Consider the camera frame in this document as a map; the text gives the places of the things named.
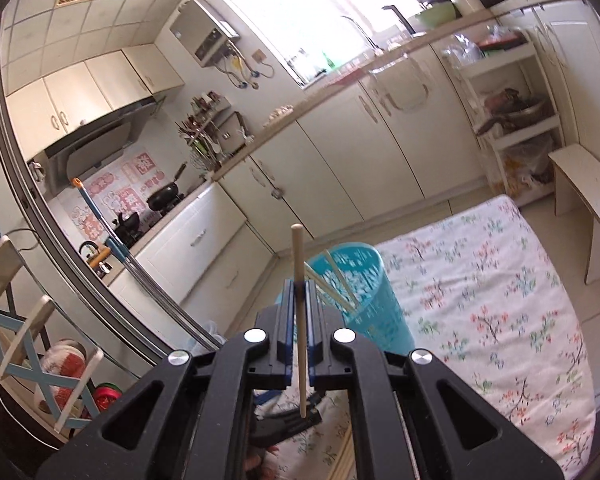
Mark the pan with lid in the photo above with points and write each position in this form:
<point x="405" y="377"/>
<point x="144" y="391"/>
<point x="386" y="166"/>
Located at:
<point x="520" y="112"/>

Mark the red paper wall decals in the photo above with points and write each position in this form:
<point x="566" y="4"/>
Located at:
<point x="130" y="200"/>

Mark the red and white plush slipper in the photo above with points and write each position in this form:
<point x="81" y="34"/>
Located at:
<point x="62" y="370"/>

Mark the white upper cabinets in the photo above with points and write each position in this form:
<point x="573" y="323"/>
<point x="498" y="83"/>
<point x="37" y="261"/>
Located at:
<point x="90" y="90"/>

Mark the green soap bottle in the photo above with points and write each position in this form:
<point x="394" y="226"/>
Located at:
<point x="327" y="62"/>

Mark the blue perforated basket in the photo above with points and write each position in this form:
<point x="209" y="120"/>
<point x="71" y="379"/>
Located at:
<point x="375" y="310"/>

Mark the wall utensil rack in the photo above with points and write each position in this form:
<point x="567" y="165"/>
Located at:
<point x="205" y="130"/>

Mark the green bowl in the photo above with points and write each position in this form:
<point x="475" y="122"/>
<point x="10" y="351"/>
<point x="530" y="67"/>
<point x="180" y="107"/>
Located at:
<point x="437" y="12"/>

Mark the black wok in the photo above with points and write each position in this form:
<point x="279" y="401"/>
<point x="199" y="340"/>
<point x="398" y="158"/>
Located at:
<point x="162" y="197"/>

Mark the white trolley rack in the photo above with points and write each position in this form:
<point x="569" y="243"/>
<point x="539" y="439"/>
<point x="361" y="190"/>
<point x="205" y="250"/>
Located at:
<point x="500" y="67"/>

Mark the black pot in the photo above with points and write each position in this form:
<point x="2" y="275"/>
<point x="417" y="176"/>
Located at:
<point x="127" y="227"/>

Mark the kitchen window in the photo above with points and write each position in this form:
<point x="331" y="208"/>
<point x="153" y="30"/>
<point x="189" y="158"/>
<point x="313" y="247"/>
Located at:
<point x="305" y="10"/>

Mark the white kitchen base cabinets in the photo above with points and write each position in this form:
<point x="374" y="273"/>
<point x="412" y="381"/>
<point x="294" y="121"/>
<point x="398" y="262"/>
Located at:
<point x="340" y="150"/>

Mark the chrome faucet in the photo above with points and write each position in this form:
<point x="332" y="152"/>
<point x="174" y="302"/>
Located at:
<point x="362" y="35"/>

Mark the light wooden chopstick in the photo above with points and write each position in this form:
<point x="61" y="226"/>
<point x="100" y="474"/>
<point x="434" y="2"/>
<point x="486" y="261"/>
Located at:
<point x="341" y="280"/>
<point x="298" y="260"/>
<point x="330" y="287"/>

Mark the range hood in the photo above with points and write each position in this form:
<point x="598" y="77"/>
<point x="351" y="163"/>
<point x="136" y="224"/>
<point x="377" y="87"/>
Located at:
<point x="95" y="140"/>

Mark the plate of food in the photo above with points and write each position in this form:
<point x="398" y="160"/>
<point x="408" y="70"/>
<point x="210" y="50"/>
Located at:
<point x="277" y="115"/>

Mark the white wooden stool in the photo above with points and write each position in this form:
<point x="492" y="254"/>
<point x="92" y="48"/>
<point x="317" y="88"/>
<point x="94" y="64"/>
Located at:
<point x="590" y="185"/>

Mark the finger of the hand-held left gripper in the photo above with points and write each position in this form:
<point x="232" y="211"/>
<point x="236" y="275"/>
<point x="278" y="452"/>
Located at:
<point x="280" y="427"/>

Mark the floral tablecloth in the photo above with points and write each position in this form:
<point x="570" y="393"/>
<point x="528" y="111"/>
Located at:
<point x="480" y="340"/>

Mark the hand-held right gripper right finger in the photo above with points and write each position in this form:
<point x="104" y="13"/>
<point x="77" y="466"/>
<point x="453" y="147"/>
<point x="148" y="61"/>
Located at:
<point x="315" y="335"/>

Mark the blue and cream shoe rack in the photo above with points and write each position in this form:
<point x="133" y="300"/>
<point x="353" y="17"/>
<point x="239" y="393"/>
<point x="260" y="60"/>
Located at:
<point x="5" y="330"/>

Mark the white hanging bin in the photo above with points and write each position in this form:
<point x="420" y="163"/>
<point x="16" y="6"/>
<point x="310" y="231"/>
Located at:
<point x="400" y="85"/>

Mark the gas water heater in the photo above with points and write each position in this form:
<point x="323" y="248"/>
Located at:
<point x="200" y="30"/>

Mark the grey sliding door frame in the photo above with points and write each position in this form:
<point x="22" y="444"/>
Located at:
<point x="45" y="230"/>

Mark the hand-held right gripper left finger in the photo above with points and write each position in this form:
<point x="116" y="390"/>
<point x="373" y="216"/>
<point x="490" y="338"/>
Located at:
<point x="286" y="335"/>

